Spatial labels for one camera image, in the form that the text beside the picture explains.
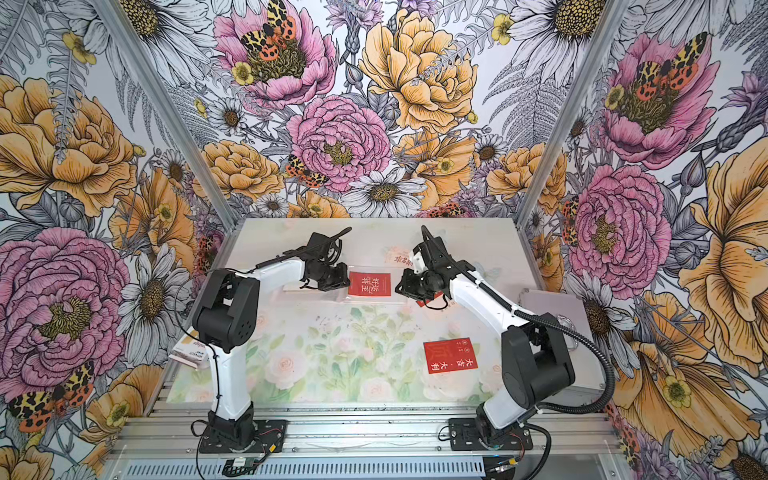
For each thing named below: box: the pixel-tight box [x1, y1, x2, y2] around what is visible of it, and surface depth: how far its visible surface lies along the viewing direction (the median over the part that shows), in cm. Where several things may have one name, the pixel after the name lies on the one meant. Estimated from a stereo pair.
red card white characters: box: [348, 271, 392, 296], surface depth 104 cm
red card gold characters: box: [423, 337, 479, 374], surface depth 89 cm
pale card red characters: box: [384, 246, 414, 267], surface depth 114 cm
